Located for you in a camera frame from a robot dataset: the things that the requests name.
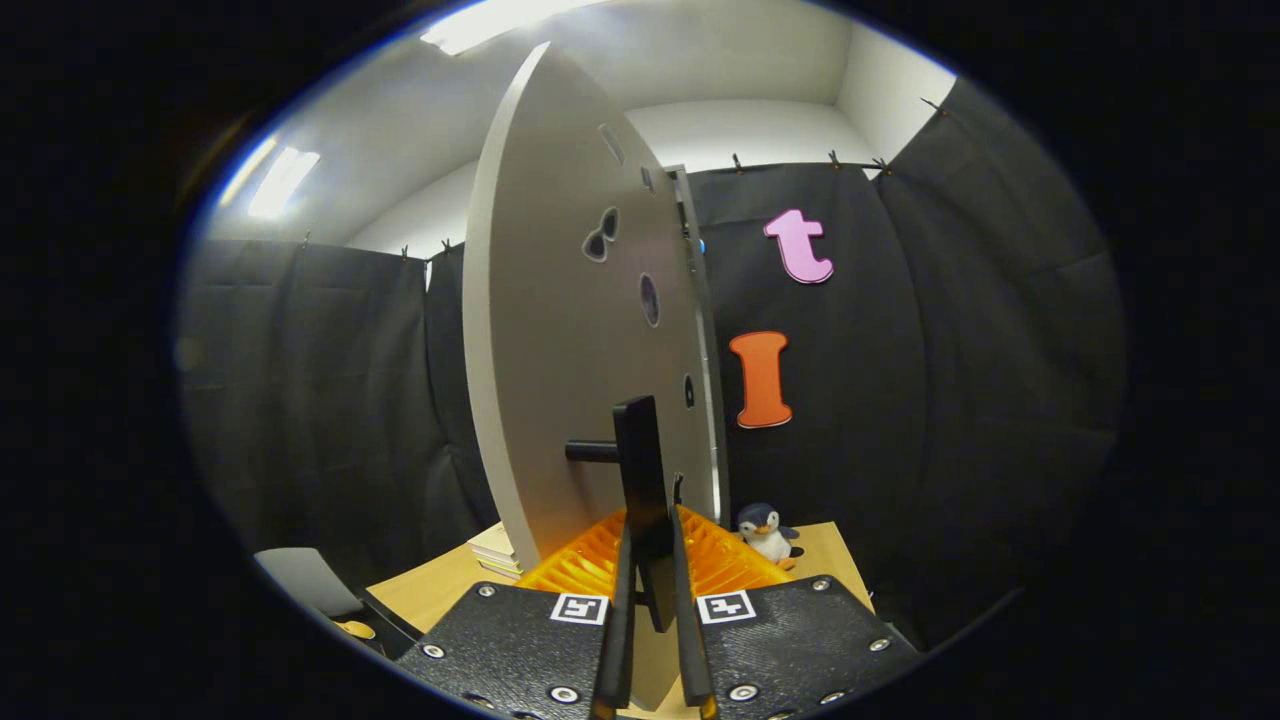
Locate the beige shoe cabinet door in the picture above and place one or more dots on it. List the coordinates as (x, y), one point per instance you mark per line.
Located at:
(550, 350)

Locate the stack of books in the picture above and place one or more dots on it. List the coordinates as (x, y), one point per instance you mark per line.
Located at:
(495, 550)

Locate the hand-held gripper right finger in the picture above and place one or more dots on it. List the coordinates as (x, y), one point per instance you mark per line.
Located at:
(692, 650)

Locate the grey flat panel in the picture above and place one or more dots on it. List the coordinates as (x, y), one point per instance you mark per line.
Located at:
(305, 580)

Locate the penguin plush toy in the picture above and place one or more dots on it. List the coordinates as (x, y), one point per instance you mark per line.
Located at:
(767, 535)

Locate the black backdrop cloth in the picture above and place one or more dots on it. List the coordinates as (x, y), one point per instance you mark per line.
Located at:
(950, 400)

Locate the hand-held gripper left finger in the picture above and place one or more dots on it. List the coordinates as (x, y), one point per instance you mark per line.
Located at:
(618, 640)

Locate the grey shoe cabinet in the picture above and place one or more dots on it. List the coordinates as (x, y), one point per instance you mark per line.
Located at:
(703, 330)

